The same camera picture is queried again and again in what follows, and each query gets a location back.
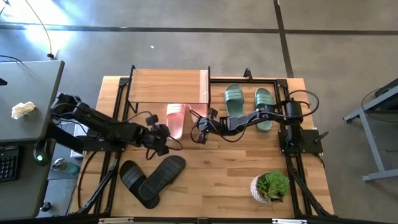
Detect black floor cable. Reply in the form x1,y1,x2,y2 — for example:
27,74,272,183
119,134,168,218
24,0,56,60

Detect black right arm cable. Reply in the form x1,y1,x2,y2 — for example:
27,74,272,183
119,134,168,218
273,89,321,121

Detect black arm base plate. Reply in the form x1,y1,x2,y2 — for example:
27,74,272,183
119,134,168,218
278,129,324,156
81,135,127,153

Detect silver metal bracket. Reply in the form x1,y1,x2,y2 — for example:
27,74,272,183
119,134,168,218
272,218,308,224
98,217,135,224

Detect black device green light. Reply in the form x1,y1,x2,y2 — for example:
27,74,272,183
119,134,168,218
33,138,57,167

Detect green rubber slide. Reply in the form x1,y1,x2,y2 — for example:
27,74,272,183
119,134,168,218
224,82,246,119
254,87,276,133

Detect black aluminium rig frame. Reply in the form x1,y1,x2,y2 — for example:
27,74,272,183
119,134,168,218
74,64,336,219

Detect teal water bottle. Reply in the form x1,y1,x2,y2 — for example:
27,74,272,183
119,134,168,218
51,157,80,175

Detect grey desk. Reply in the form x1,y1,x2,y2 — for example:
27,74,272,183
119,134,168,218
0,60,65,220

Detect black keyboard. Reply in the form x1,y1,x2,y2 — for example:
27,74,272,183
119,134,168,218
0,146,21,183

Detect wooden shelf black frame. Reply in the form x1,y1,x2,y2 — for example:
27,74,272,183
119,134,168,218
126,64,212,114

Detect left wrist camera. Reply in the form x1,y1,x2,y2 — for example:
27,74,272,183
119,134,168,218
145,113,160,127

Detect potted green plant white pot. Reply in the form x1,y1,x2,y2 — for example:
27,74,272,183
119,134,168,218
250,169,291,205

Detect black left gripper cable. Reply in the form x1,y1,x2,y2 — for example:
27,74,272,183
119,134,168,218
146,135,185,161

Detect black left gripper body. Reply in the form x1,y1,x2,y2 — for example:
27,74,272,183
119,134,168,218
141,123,163,151

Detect black rubber slide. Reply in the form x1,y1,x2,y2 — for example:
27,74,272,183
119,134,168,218
119,160,160,210
138,155,187,200

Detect grey metal table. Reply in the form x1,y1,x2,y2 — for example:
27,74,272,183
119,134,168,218
343,77,398,183

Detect pink rubber slide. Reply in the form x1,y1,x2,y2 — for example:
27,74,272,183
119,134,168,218
166,103,187,141
188,103,208,125

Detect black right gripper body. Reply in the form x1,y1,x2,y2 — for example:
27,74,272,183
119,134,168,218
203,116,225,138

